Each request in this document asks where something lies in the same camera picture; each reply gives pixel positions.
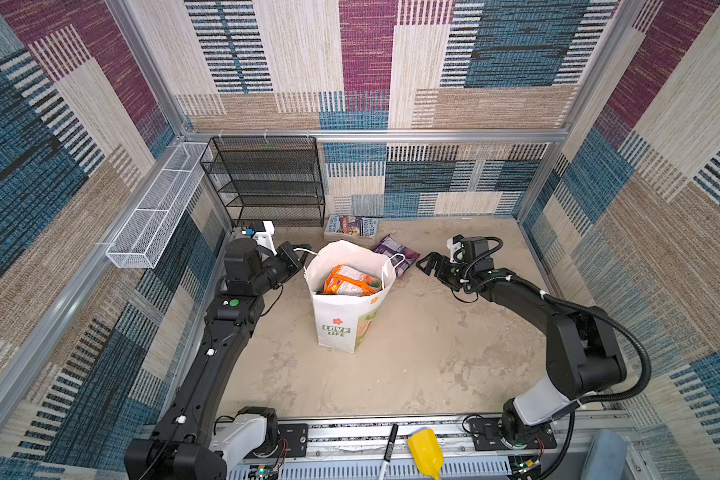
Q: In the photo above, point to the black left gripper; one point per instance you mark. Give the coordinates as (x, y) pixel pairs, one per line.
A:
(289, 262)

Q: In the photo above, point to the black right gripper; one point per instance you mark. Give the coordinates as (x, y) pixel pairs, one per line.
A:
(440, 272)

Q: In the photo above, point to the purple snack packet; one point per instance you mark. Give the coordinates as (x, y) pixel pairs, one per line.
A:
(401, 256)

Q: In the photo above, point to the orange snack packet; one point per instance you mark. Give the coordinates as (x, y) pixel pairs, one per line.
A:
(347, 281)

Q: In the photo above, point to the white paper bag with illustration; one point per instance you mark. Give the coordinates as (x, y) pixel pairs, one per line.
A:
(342, 321)

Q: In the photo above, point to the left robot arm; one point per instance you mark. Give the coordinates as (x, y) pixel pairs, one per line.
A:
(182, 444)

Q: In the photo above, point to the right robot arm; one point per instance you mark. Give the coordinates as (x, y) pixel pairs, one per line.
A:
(590, 357)

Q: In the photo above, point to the paperback book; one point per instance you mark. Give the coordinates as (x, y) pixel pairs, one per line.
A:
(359, 230)

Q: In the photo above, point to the yellow plastic scoop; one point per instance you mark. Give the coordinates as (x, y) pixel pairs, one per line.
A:
(426, 452)

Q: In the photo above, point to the black marker pen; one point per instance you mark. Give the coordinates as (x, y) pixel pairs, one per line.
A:
(388, 452)

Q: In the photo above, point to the grey blue padded stool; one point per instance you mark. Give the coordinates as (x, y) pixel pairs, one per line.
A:
(606, 458)

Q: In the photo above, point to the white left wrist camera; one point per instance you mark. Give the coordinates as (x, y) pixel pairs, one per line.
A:
(262, 233)

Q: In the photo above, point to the black wire shelf rack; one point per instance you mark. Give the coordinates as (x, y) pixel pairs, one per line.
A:
(278, 179)

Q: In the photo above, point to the white wire mesh basket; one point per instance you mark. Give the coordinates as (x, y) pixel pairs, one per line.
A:
(141, 242)

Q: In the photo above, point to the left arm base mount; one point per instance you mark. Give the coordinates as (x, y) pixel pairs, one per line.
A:
(289, 441)

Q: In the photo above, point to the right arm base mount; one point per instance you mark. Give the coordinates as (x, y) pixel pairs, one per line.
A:
(487, 436)

